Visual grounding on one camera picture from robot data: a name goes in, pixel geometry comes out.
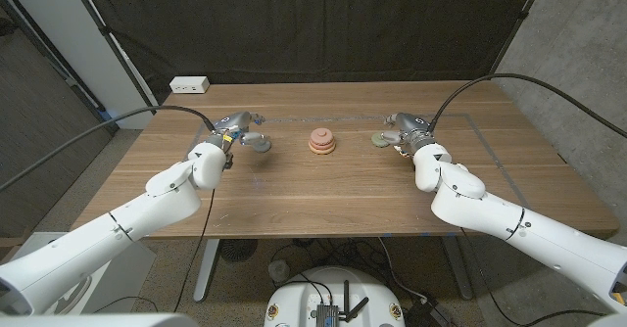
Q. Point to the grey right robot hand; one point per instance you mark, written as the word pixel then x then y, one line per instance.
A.
pixel 409 126

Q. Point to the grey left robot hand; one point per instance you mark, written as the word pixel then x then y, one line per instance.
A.
pixel 235 126

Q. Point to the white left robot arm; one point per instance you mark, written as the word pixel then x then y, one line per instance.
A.
pixel 108 234

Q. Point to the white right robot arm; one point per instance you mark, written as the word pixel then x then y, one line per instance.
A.
pixel 529 229

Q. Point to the white power strip box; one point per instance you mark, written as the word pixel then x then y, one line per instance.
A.
pixel 188 84

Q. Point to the small black floor fan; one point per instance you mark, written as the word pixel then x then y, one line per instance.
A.
pixel 237 249

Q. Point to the black backdrop curtain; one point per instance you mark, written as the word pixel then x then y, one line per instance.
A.
pixel 313 23

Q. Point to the black backdrop stand pole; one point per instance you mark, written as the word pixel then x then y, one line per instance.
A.
pixel 519 21
pixel 112 45

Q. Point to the white table leg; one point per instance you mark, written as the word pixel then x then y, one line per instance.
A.
pixel 206 273

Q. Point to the grey table leg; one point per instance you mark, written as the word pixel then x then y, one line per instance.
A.
pixel 458 268

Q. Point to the grey round floor object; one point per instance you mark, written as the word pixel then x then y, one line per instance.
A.
pixel 279 270

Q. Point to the white robot torso base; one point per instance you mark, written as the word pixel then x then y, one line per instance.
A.
pixel 299 297

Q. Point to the white floor platform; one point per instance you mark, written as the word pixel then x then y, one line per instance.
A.
pixel 127 278

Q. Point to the black power adapter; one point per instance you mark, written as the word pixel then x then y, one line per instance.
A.
pixel 431 314

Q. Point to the grey antenna radio box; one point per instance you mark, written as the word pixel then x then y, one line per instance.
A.
pixel 326 314

